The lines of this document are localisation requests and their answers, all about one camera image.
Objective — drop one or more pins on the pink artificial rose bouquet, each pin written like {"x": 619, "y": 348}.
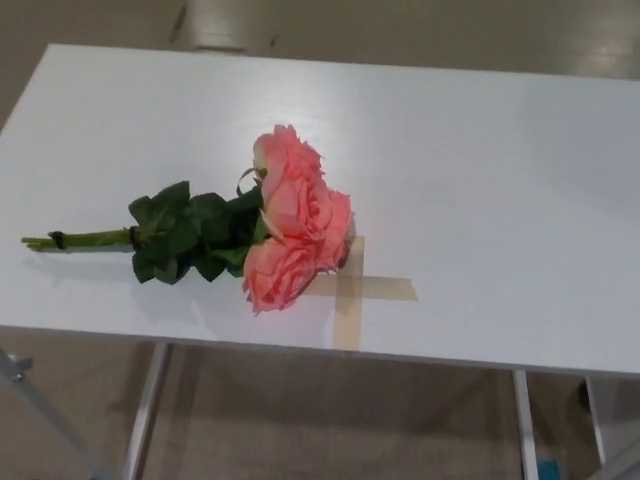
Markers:
{"x": 300, "y": 200}

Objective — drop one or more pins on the beige masking tape strip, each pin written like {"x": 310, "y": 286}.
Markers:
{"x": 390, "y": 289}
{"x": 347, "y": 325}

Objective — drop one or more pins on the white column base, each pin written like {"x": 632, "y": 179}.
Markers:
{"x": 220, "y": 25}

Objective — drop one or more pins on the white table leg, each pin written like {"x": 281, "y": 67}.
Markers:
{"x": 595, "y": 425}
{"x": 527, "y": 425}
{"x": 145, "y": 425}

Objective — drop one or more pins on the teal floor object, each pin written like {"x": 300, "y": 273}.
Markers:
{"x": 544, "y": 465}

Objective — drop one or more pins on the grey metal frame bar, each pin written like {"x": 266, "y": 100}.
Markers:
{"x": 627, "y": 467}
{"x": 15, "y": 367}

